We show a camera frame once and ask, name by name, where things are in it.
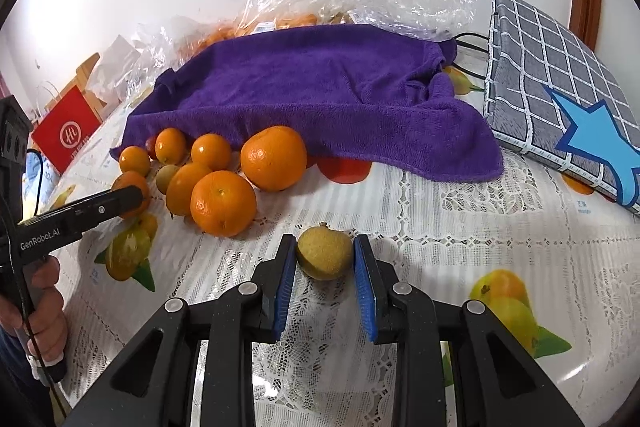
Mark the black cable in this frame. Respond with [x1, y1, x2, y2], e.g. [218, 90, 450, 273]
[451, 31, 494, 82]

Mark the small orange tangerine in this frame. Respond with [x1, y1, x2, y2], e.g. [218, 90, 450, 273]
[191, 133, 232, 171]

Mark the orange behind gripper finger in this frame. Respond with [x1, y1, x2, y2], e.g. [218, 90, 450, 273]
[111, 171, 151, 219]

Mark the small dark red fruit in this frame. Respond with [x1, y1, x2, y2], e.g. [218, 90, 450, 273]
[145, 135, 156, 159]

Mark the small orange kumquat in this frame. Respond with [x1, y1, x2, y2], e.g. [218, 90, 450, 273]
[155, 128, 186, 166]

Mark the left hand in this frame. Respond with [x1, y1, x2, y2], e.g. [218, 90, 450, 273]
[1, 256, 68, 367]

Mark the small orange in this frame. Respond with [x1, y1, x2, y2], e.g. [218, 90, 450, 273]
[118, 145, 151, 178]

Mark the small green fruit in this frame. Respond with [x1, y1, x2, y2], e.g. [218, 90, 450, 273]
[155, 165, 180, 195]

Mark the large orange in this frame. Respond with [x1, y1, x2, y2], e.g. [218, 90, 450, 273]
[240, 126, 307, 192]
[190, 170, 257, 237]

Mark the white plastic bag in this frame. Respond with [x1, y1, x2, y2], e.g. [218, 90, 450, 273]
[86, 35, 141, 105]

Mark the purple towel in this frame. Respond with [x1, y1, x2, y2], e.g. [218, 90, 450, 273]
[122, 24, 503, 182]

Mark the medium orange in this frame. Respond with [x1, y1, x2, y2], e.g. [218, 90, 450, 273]
[165, 162, 212, 216]

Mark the large orange back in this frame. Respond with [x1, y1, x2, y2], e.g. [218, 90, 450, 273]
[240, 126, 307, 192]

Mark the small yellow-green round fruit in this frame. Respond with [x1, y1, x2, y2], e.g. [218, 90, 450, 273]
[297, 223, 354, 281]

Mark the bag of oranges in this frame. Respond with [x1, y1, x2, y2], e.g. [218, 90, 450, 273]
[177, 12, 355, 62]

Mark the large orange front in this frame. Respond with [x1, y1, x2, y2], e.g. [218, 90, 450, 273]
[190, 170, 257, 237]

